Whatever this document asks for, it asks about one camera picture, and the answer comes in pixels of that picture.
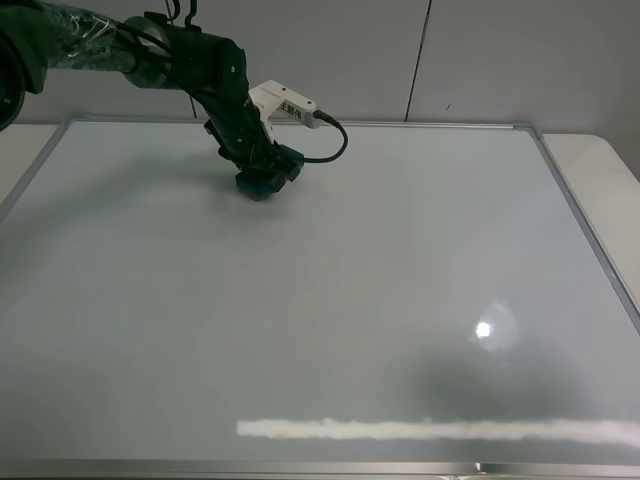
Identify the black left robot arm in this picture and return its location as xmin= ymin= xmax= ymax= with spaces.
xmin=1 ymin=1 xmax=303 ymax=193

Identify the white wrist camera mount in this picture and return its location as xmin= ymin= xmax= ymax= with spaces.
xmin=249 ymin=80 xmax=320 ymax=144

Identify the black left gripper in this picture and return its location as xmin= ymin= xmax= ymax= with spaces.
xmin=169 ymin=28 xmax=304 ymax=186

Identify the black camera cable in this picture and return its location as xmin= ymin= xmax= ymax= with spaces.
xmin=301 ymin=110 xmax=349 ymax=164

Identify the blue whiteboard eraser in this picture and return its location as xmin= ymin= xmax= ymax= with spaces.
xmin=235 ymin=145 xmax=286 ymax=201

